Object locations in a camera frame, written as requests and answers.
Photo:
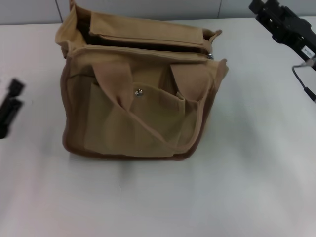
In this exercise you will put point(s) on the silver metal zipper pull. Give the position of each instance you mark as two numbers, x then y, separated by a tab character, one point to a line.
210	56

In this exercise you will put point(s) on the khaki canvas food bag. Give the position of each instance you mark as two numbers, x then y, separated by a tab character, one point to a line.
138	111

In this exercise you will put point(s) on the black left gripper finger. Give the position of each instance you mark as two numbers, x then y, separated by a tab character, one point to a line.
16	86
11	113

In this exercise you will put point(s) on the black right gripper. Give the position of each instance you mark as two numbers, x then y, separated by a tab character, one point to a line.
293	34

